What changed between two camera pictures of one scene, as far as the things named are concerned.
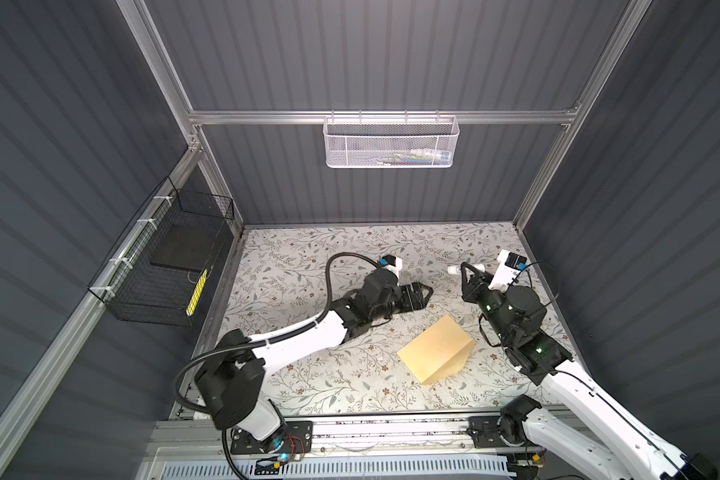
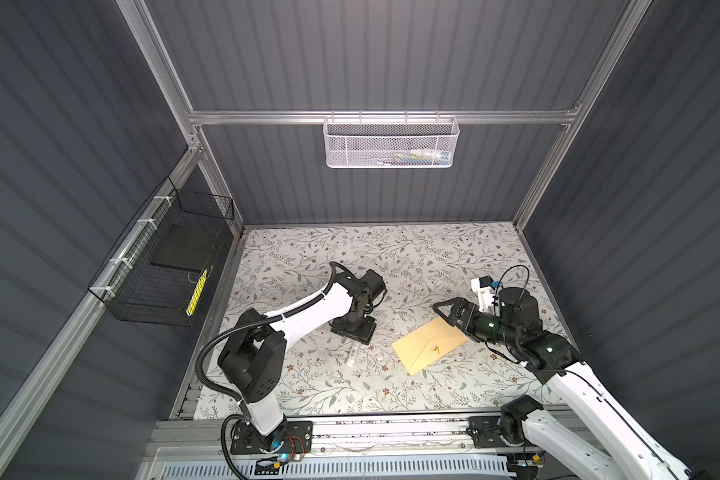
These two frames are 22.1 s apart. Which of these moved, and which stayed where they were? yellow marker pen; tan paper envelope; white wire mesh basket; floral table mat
Moved: tan paper envelope
Stayed: yellow marker pen; floral table mat; white wire mesh basket
